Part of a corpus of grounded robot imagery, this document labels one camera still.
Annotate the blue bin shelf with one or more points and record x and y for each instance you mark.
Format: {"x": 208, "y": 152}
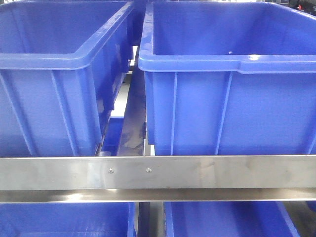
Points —
{"x": 229, "y": 78}
{"x": 61, "y": 66}

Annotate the blue bin lower left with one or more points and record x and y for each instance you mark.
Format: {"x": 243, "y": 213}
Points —
{"x": 67, "y": 220}

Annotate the blue bin upper right shelf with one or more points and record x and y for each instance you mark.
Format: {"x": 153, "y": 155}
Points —
{"x": 229, "y": 78}

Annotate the steel shelf front beam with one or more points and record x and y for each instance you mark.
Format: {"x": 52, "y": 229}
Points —
{"x": 158, "y": 178}

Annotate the steel divider rail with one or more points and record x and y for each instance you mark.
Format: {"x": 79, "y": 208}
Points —
{"x": 134, "y": 125}

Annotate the blue bin lower right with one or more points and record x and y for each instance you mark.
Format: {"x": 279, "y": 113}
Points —
{"x": 228, "y": 219}

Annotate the blue bin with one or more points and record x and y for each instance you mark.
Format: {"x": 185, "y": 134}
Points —
{"x": 228, "y": 219}
{"x": 67, "y": 220}

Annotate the blue bin upper left shelf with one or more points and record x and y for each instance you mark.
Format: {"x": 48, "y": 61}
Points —
{"x": 61, "y": 66}

